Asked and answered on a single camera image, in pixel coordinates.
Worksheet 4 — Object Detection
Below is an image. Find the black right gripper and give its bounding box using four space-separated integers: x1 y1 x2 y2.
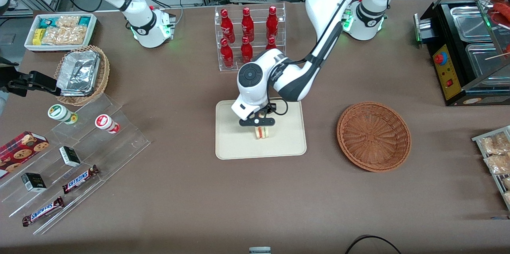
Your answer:
0 57 62 96

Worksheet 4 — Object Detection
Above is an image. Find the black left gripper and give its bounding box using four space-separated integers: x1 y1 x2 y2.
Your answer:
239 104 277 133

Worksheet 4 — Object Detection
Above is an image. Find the cream plastic tray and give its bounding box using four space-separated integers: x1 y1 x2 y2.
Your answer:
215 99 307 160

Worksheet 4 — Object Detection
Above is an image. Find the light tan wicker basket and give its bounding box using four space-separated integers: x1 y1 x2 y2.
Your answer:
54 45 110 106

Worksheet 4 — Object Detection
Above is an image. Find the brown round wicker basket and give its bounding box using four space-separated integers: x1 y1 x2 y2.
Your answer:
337 101 412 173

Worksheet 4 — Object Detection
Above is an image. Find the green lid snack cup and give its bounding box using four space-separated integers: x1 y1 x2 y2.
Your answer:
47 104 78 125

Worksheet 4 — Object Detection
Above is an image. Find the aluminium foil container stack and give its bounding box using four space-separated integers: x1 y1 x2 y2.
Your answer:
56 50 101 97

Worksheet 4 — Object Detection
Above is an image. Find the white rectangular snack bin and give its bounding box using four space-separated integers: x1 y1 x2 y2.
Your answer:
24 13 98 53

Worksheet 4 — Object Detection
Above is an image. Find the clear cracker bag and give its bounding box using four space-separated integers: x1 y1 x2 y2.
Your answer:
41 26 88 46
56 15 81 28

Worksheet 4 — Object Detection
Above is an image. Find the clear acrylic bottle rack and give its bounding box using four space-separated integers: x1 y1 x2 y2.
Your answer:
214 2 287 72

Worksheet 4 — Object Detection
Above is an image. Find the red cookie box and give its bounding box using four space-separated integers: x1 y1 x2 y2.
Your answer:
0 131 50 179

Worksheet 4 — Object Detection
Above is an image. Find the red lid snack cup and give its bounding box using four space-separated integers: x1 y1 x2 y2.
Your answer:
95 114 120 134

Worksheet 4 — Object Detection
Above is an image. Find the small black white box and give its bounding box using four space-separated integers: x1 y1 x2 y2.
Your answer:
59 146 82 167
21 172 47 193

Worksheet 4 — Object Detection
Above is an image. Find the clear acrylic step display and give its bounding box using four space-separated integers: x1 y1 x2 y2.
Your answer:
0 93 151 236

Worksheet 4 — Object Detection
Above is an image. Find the Snickers chocolate bar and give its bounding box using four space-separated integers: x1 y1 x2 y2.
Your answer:
62 165 100 195
22 196 65 227

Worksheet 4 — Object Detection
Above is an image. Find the black hot food display machine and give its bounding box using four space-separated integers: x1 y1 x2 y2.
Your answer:
413 0 510 107

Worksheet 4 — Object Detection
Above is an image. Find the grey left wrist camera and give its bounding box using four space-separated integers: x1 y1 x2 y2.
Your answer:
231 98 260 120

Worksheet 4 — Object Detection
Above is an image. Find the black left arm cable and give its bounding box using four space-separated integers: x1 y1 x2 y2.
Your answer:
269 0 373 116

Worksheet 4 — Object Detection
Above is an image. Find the black cable loop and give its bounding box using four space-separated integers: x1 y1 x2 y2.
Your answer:
344 234 403 254

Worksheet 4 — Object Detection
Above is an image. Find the grey wire snack rack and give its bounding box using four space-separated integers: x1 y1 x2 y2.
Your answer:
471 125 510 211

